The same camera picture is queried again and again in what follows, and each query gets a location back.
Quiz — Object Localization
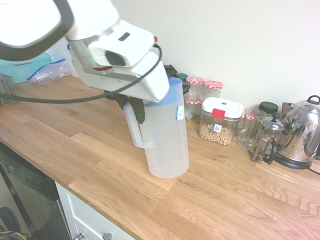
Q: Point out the white cabinet drawer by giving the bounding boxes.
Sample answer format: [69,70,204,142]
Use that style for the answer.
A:
[54,181,137,240]

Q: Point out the tall jar with gingham lid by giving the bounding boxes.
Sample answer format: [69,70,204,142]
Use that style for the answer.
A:
[202,79,224,101]
[185,76,205,101]

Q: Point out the glass French press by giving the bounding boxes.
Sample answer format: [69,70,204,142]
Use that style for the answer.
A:
[250,112,286,166]

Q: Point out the grey plastic basket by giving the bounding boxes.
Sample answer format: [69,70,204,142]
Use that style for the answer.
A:
[0,72,20,106]

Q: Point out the small jar with gingham lid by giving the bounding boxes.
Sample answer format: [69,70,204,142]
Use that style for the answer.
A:
[184,96,203,116]

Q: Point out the clear zip plastic bag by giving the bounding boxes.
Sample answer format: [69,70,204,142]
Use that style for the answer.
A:
[26,58,73,86]

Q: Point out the black kettle base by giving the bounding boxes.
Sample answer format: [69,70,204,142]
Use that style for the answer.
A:
[273,154,315,170]

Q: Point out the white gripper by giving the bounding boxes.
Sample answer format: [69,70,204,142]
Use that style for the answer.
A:
[71,53,171,125]

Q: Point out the translucent pitcher with blue lid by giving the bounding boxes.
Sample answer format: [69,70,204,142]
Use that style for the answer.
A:
[104,76,190,180]

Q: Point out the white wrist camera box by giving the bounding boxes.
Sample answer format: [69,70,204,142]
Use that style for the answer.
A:
[88,19,155,69]

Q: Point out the clear glass mug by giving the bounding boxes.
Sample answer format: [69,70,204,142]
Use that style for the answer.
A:
[236,107,268,151]

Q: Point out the black shaker bottle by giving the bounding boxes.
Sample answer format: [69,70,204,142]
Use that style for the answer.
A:
[162,64,179,78]

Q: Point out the shiny steel electric kettle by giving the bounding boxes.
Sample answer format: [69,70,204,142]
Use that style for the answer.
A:
[274,94,320,163]

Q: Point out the black dishwasher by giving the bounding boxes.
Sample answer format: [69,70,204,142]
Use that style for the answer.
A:
[0,142,72,240]

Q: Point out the teal bread box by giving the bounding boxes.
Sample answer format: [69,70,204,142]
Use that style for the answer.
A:
[0,51,55,85]

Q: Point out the cereal container with white lid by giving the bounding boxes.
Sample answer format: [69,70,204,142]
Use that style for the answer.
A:
[198,97,245,146]

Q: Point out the jar with dark lid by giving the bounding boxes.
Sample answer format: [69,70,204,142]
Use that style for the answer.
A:
[258,101,280,118]

